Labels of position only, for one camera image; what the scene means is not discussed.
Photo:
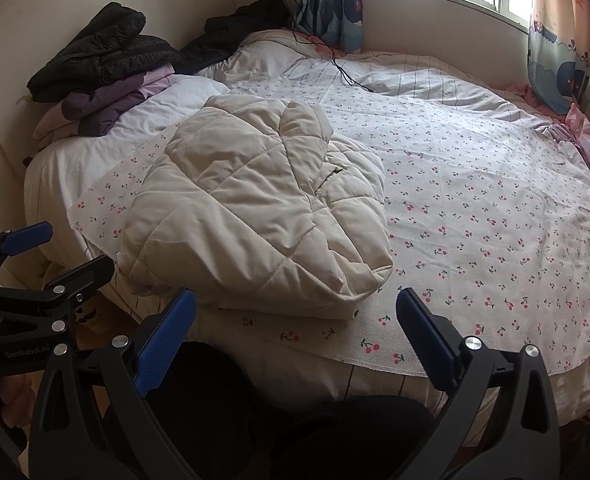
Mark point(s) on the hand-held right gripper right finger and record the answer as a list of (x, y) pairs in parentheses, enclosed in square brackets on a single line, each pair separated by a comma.
[(425, 340)]

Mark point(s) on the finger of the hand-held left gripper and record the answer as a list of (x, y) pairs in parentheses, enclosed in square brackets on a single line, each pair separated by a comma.
[(25, 239), (85, 275)]

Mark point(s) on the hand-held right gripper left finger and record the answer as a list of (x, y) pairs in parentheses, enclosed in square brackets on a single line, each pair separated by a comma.
[(167, 340)]

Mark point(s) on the cream quilted jacket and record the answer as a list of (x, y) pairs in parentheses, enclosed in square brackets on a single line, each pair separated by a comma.
[(255, 200)]

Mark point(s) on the person's left hand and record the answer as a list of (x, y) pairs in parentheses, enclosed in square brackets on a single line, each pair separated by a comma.
[(15, 400)]

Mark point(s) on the white printed bag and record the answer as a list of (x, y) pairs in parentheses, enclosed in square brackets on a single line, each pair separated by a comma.
[(87, 317)]

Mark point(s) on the cherry print bed sheet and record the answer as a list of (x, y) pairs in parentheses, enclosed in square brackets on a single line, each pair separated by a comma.
[(475, 270)]

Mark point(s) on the white quilt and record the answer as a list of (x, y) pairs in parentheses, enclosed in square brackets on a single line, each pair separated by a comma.
[(100, 160)]

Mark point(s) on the purple folded garment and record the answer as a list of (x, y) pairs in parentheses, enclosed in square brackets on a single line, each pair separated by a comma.
[(100, 105)]

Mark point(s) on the black puffer jacket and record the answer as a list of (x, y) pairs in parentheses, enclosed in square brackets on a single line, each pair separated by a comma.
[(105, 50)]

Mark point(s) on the blue print pink curtain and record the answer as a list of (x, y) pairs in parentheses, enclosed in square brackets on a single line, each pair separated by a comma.
[(330, 5), (560, 35)]

